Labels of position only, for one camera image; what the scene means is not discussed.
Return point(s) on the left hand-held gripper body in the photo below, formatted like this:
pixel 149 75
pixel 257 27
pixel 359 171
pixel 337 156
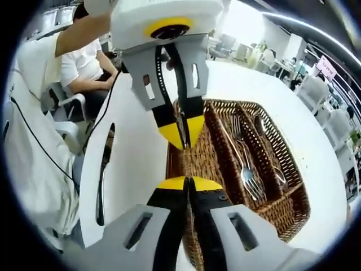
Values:
pixel 169 11

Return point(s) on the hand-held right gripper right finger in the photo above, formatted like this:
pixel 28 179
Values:
pixel 214 226

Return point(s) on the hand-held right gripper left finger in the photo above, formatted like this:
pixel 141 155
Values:
pixel 166 226

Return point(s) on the brown wicker storage slots tray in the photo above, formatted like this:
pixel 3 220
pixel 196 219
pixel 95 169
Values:
pixel 208 158

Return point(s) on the silver spoon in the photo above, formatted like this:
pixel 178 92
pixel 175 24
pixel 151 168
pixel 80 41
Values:
pixel 260 125
pixel 278 175

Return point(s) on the metal storage shelf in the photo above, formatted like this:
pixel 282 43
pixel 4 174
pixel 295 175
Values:
pixel 48 19

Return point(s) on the white armchair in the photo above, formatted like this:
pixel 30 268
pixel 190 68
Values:
pixel 72 98

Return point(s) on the group of white office chairs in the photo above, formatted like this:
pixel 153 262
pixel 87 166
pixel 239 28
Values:
pixel 316 90

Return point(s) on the pink sign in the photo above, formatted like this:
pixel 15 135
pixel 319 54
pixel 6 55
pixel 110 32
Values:
pixel 327 67

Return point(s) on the white chest-worn device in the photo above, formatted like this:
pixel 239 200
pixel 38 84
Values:
pixel 9 107

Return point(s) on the person in white shirt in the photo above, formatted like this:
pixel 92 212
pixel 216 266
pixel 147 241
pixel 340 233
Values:
pixel 36 155

